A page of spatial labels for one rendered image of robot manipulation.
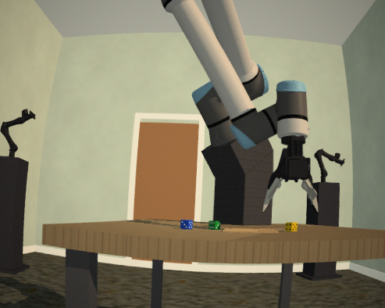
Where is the yellow die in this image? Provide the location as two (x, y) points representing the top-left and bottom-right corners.
(285, 222), (298, 231)

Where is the blue die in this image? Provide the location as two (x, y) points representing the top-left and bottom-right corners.
(180, 220), (193, 229)

